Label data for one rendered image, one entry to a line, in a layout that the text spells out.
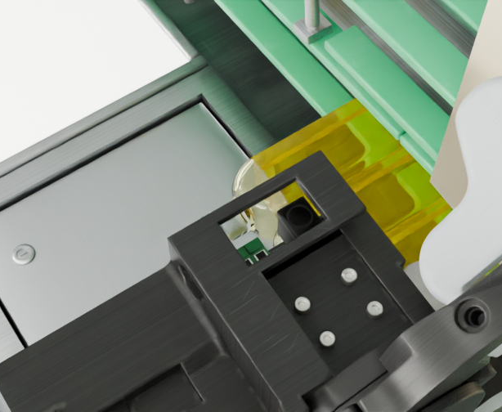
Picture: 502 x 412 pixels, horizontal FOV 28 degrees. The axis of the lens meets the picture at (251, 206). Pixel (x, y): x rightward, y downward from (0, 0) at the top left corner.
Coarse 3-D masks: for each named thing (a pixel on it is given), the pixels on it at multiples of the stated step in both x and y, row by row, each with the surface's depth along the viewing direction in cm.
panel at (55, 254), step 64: (192, 64) 108; (64, 128) 104; (128, 128) 103; (192, 128) 103; (256, 128) 102; (0, 192) 100; (64, 192) 100; (128, 192) 100; (192, 192) 99; (0, 256) 97; (64, 256) 96; (128, 256) 96; (0, 320) 92; (64, 320) 92
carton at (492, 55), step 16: (496, 0) 30; (496, 16) 30; (480, 32) 31; (496, 32) 31; (480, 48) 32; (496, 48) 31; (480, 64) 32; (496, 64) 31; (464, 80) 34; (480, 80) 33; (464, 96) 34; (448, 128) 36; (448, 144) 37; (448, 160) 38; (432, 176) 39; (448, 176) 38; (464, 176) 37; (448, 192) 39; (464, 192) 38
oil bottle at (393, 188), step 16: (384, 160) 81; (400, 160) 81; (416, 160) 80; (352, 176) 80; (368, 176) 80; (384, 176) 80; (400, 176) 80; (416, 176) 80; (368, 192) 79; (384, 192) 79; (400, 192) 79; (416, 192) 79; (432, 192) 79; (368, 208) 78; (384, 208) 78; (400, 208) 78; (416, 208) 78; (384, 224) 78
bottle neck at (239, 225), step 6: (240, 216) 80; (246, 216) 80; (228, 222) 80; (234, 222) 80; (240, 222) 80; (246, 222) 80; (222, 228) 80; (228, 228) 80; (234, 228) 80; (240, 228) 80; (246, 228) 81; (228, 234) 80; (234, 234) 80; (240, 234) 81
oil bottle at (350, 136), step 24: (336, 120) 83; (360, 120) 82; (288, 144) 82; (312, 144) 82; (336, 144) 81; (360, 144) 81; (384, 144) 81; (240, 168) 81; (264, 168) 80; (336, 168) 80; (360, 168) 81; (240, 192) 80; (288, 192) 79; (264, 216) 79
